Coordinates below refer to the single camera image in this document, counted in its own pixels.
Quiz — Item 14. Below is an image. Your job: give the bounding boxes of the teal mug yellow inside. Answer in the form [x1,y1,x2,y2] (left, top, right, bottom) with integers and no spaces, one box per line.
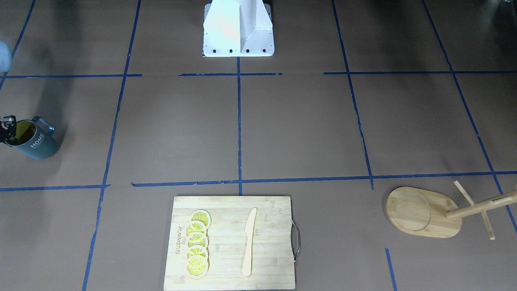
[6,116,58,160]

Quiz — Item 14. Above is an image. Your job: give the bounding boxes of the bamboo cutting board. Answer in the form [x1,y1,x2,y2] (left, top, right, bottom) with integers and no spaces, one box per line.
[163,196,297,291]

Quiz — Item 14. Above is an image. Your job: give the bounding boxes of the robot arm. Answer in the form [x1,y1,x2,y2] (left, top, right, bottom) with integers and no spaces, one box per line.
[0,41,17,146]

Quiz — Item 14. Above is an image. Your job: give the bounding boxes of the white pedestal column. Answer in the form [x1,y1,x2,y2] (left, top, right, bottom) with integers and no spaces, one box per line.
[202,0,275,57]

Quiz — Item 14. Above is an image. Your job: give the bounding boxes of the yellow plastic knife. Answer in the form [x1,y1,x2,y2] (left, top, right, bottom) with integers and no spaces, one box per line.
[241,207,257,277]

